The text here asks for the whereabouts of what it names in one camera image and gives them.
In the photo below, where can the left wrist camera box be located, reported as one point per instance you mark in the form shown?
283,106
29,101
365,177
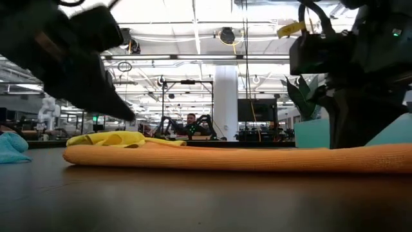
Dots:
96,27

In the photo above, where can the black background robot arm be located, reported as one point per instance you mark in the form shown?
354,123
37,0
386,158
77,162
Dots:
207,120
165,124

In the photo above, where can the person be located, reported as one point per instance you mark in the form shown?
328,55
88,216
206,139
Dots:
191,120

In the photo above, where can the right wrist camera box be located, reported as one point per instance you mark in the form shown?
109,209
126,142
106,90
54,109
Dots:
322,54

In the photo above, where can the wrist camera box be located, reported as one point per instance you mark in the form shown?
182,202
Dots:
322,54
96,27

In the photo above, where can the potted snake plant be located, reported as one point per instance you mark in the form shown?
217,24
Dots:
302,96

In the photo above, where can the yellow microfiber towel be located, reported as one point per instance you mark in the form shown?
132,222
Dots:
112,138

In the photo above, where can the teal plastic bin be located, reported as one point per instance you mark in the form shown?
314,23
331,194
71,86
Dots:
310,135

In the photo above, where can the orange microfiber towel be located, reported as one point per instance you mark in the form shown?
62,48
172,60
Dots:
225,158

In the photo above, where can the black monitor screen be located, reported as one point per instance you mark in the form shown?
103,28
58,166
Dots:
254,111

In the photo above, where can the blue microfiber towel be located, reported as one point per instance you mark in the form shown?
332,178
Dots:
11,148

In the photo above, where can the black background frame rig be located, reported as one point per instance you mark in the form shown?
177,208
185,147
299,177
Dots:
212,96

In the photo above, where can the white building column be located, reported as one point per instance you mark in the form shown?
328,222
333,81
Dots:
225,96

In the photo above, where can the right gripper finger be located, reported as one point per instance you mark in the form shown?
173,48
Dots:
357,122

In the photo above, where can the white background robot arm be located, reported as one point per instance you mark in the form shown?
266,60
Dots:
48,112

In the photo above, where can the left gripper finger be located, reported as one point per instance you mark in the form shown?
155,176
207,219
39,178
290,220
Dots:
112,104

